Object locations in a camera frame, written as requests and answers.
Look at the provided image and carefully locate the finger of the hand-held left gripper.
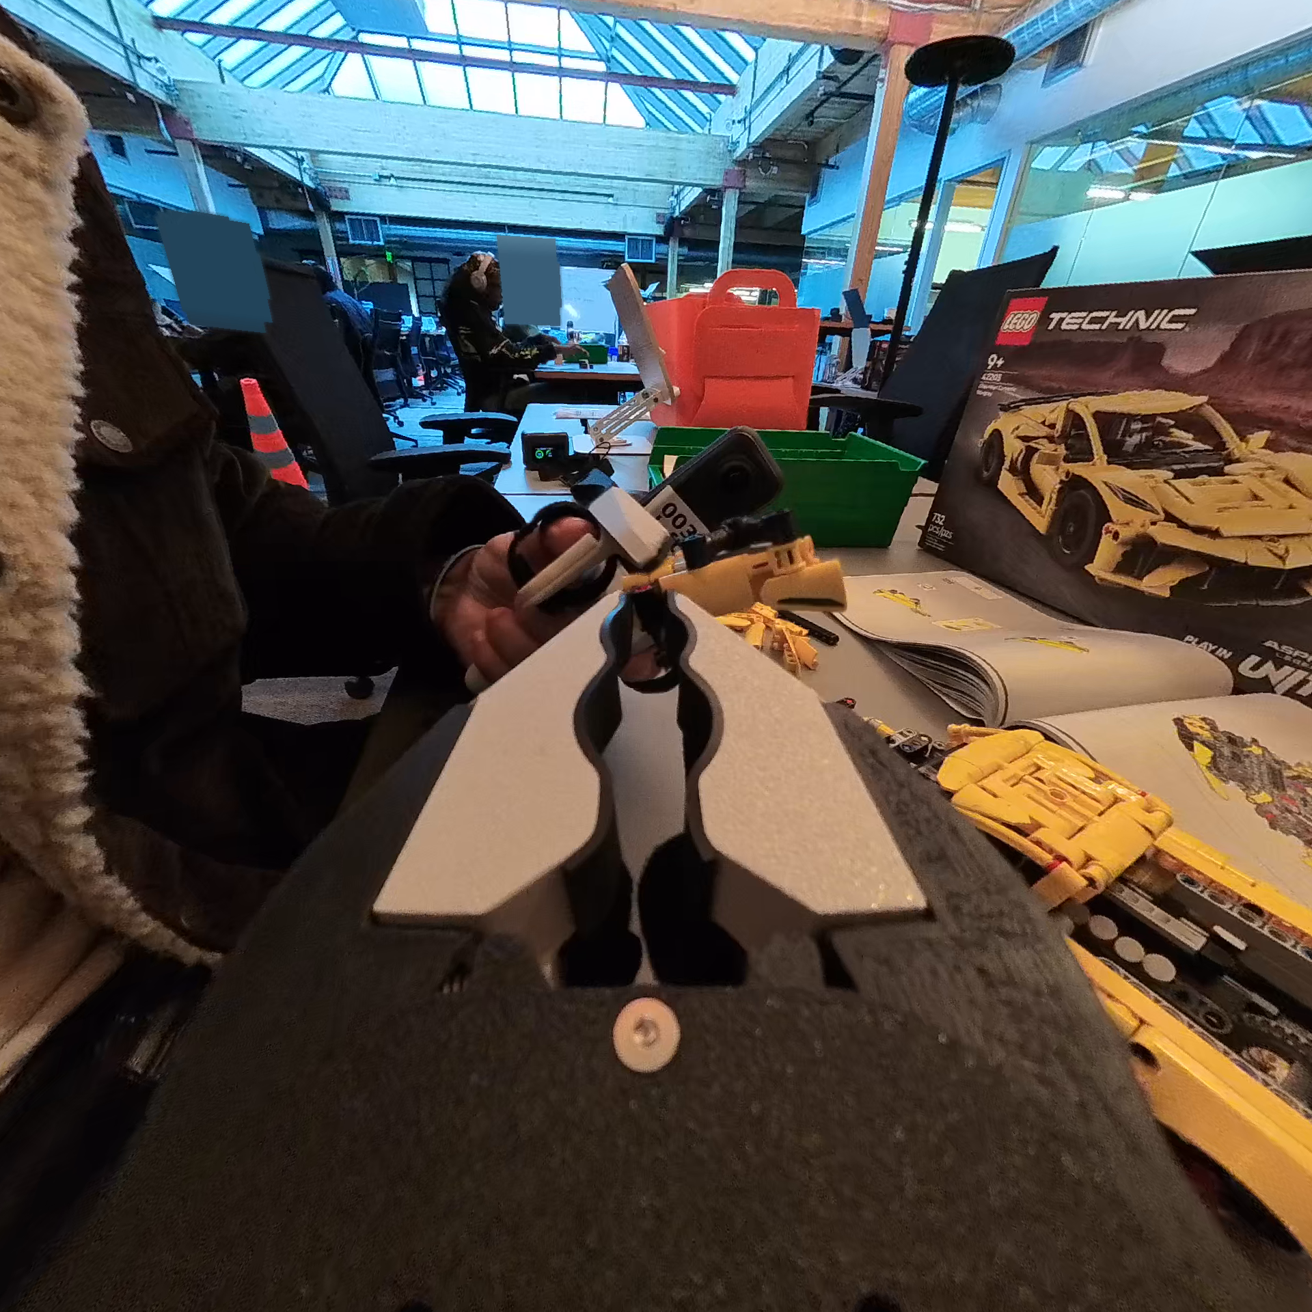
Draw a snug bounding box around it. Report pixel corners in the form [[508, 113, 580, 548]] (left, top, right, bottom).
[[585, 485, 678, 574]]

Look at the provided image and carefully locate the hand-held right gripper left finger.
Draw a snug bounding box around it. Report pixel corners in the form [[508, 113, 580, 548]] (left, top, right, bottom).
[[372, 590, 633, 979]]

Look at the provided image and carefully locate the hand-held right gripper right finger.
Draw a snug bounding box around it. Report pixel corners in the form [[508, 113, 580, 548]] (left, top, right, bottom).
[[663, 590, 933, 985]]

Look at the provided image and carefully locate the yellow brick panel piece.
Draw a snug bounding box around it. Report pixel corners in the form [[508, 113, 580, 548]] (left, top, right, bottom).
[[627, 537, 849, 619]]

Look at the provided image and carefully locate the pile of yellow brick pieces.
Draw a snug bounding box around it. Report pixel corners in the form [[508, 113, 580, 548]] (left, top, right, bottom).
[[719, 605, 842, 677]]

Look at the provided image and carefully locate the yellow brick car model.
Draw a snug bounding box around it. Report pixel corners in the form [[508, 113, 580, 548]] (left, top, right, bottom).
[[903, 721, 1312, 1252]]

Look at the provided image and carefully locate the person's left forearm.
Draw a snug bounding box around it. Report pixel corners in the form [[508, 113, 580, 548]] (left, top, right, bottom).
[[207, 471, 525, 708]]

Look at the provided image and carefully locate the person's left hand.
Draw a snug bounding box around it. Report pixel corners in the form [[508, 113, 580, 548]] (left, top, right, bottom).
[[438, 523, 617, 688]]

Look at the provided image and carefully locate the green plastic bin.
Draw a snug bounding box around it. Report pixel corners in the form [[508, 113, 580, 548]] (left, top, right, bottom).
[[650, 424, 928, 548]]

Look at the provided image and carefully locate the red plastic bin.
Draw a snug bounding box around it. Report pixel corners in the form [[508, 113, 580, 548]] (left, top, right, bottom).
[[647, 266, 822, 432]]

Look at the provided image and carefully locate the black office chair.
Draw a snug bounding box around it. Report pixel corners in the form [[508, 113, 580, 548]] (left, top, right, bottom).
[[883, 246, 1061, 482], [175, 256, 514, 493]]

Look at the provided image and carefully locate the open instruction booklet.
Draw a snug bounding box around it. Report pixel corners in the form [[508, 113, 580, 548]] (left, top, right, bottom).
[[800, 569, 1312, 862]]

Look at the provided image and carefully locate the black floor lamp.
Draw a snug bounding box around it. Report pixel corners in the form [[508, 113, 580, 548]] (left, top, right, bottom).
[[872, 35, 1017, 390]]

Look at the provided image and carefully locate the orange traffic cone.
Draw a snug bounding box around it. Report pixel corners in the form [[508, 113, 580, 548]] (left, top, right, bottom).
[[241, 376, 310, 488]]

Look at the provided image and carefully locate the black car set box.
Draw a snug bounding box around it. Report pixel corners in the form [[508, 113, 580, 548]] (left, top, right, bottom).
[[919, 271, 1312, 652]]

